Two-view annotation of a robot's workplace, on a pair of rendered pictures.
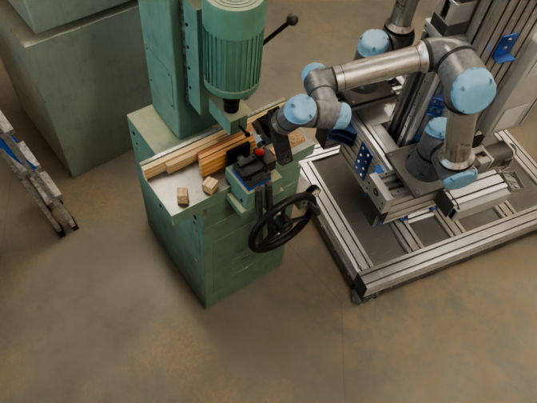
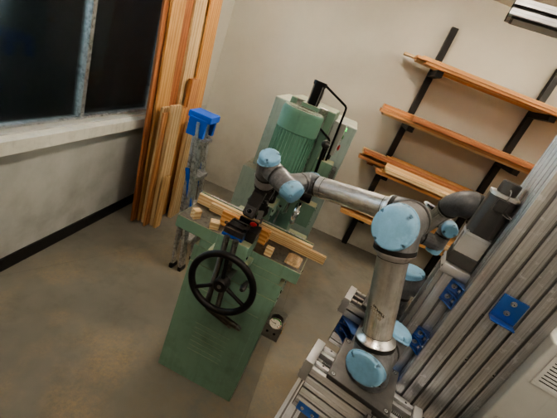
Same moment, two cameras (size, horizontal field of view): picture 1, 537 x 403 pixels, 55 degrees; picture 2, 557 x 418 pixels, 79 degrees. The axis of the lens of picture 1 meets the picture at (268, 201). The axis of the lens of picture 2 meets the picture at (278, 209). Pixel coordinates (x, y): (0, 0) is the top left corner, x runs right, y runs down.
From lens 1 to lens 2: 1.21 m
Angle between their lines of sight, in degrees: 48
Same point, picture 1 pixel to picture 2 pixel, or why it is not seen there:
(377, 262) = not seen: outside the picture
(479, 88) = (395, 216)
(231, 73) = not seen: hidden behind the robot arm
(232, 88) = not seen: hidden behind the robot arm
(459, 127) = (376, 276)
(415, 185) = (338, 370)
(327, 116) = (280, 175)
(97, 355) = (90, 311)
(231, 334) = (143, 390)
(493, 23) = (493, 263)
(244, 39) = (287, 129)
